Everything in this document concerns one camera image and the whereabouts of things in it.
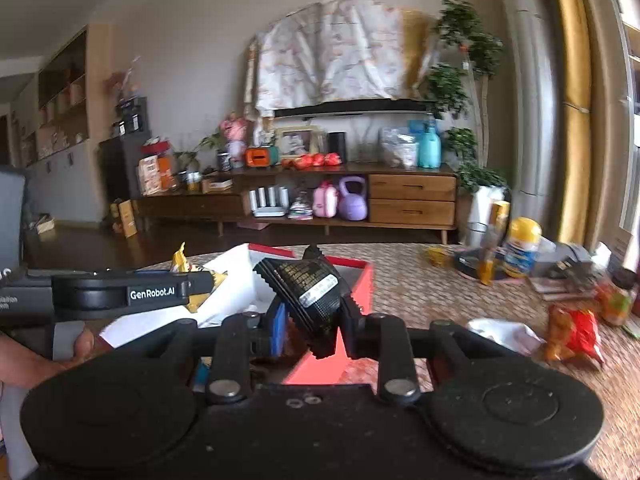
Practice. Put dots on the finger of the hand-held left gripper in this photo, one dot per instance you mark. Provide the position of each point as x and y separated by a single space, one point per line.
200 284

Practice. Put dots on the black television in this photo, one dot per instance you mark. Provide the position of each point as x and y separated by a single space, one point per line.
350 107

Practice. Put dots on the orange and teal radio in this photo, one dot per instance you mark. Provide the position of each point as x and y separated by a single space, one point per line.
260 156

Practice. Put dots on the yellow paper bag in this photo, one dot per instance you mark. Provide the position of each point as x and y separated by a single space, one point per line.
125 217

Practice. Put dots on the black cabinet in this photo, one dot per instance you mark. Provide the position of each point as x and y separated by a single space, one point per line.
122 160

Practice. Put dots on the black round dish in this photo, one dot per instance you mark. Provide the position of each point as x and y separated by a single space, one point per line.
467 262

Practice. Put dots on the black speaker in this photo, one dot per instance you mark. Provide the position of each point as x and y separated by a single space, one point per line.
336 142

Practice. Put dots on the floral cloth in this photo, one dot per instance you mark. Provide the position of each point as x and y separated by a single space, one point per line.
335 65

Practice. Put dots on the wooden TV cabinet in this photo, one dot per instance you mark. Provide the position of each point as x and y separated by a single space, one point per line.
412 195

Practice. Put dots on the small yellow packet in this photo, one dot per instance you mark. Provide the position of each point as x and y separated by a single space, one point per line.
437 256

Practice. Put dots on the person's left hand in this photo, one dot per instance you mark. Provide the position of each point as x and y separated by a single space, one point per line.
85 345

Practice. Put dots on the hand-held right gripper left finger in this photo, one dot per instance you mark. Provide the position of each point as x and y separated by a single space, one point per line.
278 330

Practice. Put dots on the tall indoor tree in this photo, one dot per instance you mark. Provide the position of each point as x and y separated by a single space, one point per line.
465 85

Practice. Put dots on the red gift box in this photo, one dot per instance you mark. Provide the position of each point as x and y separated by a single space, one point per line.
155 147

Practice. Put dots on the white router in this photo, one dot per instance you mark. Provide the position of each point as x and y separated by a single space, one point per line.
270 202

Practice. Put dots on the yellow curtain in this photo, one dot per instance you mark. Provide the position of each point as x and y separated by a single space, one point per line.
575 85

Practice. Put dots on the white plastic wrapper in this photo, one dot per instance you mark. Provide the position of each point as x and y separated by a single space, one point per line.
505 332

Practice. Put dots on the purple kettlebell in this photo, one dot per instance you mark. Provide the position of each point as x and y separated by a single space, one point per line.
352 202

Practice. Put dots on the clear plastic bag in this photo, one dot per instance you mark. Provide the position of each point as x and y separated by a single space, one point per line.
399 147

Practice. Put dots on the teal bottle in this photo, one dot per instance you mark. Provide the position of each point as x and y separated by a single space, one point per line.
429 147

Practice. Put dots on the yellow capped bottle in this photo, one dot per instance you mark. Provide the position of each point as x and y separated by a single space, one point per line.
520 250

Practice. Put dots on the orange box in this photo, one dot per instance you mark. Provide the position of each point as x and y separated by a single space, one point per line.
155 175

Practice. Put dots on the gold patterned tablecloth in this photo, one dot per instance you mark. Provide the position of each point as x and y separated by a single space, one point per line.
425 300

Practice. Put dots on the red and white cardboard box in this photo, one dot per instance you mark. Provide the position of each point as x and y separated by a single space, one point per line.
230 275

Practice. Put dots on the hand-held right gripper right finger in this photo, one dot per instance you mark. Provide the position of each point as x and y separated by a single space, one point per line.
357 332

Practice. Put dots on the orange and red snack packet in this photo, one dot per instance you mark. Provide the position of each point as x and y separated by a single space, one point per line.
575 332

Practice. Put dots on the pink small case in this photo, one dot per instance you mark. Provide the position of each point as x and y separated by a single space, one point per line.
325 200

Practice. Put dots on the wooden wall shelf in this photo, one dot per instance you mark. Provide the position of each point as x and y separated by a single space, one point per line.
55 100

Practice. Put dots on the stack of booklets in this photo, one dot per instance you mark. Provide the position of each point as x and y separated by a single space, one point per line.
300 207

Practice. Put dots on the white planter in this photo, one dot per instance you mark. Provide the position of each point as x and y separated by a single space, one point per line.
482 210

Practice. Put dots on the white standing air conditioner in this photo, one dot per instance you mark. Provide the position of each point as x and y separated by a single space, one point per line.
525 85

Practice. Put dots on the pink plush doll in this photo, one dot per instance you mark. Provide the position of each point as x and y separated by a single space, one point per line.
235 132

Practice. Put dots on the tall yellow can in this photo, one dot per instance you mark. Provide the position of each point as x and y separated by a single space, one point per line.
492 240

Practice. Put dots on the framed photo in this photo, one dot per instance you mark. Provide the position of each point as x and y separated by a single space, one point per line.
295 142

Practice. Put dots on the yellow jar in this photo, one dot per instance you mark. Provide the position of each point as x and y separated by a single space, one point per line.
192 180

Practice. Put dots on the red apple ornament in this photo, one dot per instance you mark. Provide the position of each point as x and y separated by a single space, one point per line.
318 160
287 163
305 161
333 159

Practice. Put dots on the gold snack packet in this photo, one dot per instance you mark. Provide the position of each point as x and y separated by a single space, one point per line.
181 260

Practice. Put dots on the black snack packet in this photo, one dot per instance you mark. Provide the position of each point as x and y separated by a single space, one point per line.
305 285

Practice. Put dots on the dark grey pouch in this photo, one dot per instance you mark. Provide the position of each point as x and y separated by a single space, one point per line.
565 267

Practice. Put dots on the small potted plant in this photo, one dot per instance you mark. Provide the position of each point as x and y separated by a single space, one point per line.
210 142
185 160

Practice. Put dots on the jar with dark lid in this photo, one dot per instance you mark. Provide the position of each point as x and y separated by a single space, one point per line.
617 300

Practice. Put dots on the small cardboard box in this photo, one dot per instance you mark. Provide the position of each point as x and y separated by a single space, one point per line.
217 184

